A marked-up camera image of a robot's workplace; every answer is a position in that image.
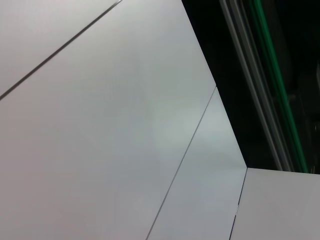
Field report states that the grey metal rail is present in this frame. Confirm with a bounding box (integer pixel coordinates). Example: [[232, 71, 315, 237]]
[[219, 0, 297, 173]]

